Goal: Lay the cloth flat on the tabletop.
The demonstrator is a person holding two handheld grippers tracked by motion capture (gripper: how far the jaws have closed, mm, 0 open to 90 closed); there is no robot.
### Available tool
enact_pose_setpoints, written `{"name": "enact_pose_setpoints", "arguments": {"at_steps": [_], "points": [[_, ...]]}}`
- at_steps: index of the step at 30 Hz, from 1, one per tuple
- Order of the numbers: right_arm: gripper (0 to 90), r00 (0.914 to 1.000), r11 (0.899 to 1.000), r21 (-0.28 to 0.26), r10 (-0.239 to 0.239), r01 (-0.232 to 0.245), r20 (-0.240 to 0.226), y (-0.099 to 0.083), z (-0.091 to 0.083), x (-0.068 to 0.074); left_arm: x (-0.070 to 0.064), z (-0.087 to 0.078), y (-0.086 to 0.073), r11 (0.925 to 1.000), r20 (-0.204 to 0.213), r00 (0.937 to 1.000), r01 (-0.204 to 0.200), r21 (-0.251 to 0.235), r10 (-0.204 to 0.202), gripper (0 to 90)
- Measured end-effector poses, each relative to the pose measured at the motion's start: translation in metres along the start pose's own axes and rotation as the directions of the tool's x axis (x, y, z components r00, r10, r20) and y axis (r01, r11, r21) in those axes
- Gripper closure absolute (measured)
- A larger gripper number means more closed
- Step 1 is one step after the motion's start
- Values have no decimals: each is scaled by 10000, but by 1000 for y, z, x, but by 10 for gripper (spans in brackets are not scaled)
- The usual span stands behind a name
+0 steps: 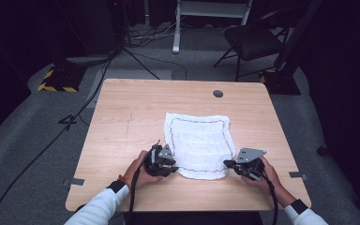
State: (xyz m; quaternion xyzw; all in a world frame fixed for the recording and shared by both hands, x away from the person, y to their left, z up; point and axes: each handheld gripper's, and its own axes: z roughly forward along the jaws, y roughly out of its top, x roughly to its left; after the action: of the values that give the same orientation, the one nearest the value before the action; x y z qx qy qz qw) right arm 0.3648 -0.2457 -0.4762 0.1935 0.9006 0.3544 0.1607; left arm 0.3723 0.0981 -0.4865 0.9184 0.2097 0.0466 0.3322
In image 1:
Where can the person's dark lap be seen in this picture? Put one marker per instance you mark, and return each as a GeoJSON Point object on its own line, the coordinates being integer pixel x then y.
{"type": "Point", "coordinates": [197, 219]}

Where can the black equipment cabinet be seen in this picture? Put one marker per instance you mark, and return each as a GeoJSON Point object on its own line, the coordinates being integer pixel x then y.
{"type": "Point", "coordinates": [90, 28]}

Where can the black tripod leg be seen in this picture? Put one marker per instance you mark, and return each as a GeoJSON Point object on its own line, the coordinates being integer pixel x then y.
{"type": "Point", "coordinates": [141, 63]}

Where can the black folding chair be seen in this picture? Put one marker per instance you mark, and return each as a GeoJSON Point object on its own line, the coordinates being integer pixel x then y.
{"type": "Point", "coordinates": [251, 40]}

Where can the small round black object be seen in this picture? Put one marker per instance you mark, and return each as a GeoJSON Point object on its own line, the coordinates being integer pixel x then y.
{"type": "Point", "coordinates": [322, 151]}

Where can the person's left hand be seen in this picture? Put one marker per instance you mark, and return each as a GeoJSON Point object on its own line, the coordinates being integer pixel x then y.
{"type": "Point", "coordinates": [137, 176]}

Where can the white metal stand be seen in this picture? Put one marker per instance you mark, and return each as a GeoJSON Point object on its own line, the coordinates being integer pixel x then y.
{"type": "Point", "coordinates": [211, 9]}

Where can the black yellow striped base plate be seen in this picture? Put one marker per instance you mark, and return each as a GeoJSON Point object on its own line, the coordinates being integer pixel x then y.
{"type": "Point", "coordinates": [63, 78]}

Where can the black stand with striped base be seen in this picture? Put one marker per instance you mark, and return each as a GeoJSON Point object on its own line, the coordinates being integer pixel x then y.
{"type": "Point", "coordinates": [282, 82]}

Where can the grey tape piece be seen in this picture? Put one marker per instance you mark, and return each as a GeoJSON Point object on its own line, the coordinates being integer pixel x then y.
{"type": "Point", "coordinates": [75, 182]}
{"type": "Point", "coordinates": [298, 175]}

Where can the person's right hand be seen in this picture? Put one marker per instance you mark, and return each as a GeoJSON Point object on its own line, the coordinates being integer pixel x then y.
{"type": "Point", "coordinates": [270, 178]}

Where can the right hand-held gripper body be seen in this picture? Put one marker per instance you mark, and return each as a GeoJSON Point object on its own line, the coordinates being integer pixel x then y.
{"type": "Point", "coordinates": [251, 165]}

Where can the grey table grommet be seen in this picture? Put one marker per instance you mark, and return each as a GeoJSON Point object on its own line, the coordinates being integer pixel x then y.
{"type": "Point", "coordinates": [218, 93]}

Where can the white towel with dark stitching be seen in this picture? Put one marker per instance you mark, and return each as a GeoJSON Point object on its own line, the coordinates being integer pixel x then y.
{"type": "Point", "coordinates": [200, 146]}

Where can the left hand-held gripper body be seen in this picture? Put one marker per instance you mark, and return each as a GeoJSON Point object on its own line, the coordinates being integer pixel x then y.
{"type": "Point", "coordinates": [159, 164]}

